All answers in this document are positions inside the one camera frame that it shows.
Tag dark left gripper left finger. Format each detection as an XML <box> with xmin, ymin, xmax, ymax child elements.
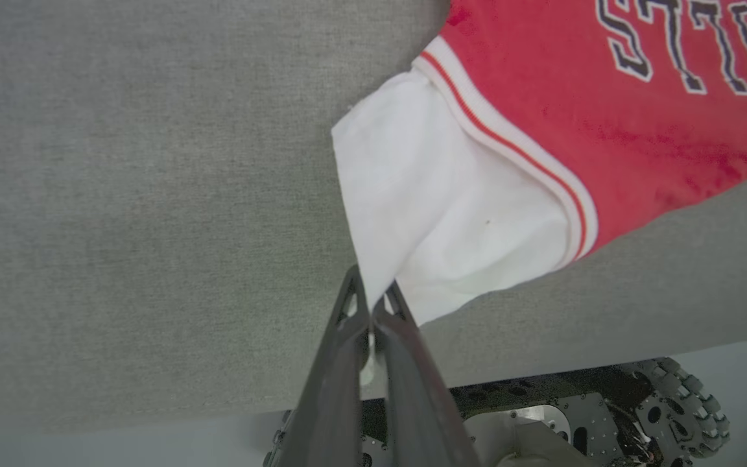
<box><xmin>276</xmin><ymin>265</ymin><xmax>375</xmax><ymax>467</ymax></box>

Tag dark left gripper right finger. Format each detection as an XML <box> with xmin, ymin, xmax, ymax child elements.
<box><xmin>372</xmin><ymin>280</ymin><xmax>482</xmax><ymax>467</ymax></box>

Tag red and white basketball jersey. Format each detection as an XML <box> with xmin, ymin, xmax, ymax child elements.
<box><xmin>331</xmin><ymin>0</ymin><xmax>747</xmax><ymax>387</ymax></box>

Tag mecanum wheel with rollers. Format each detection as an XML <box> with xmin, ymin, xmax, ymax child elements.
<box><xmin>633</xmin><ymin>358</ymin><xmax>731</xmax><ymax>459</ymax></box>

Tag grey fabric sofa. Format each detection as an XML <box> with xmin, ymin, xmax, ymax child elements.
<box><xmin>0</xmin><ymin>0</ymin><xmax>747</xmax><ymax>437</ymax></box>

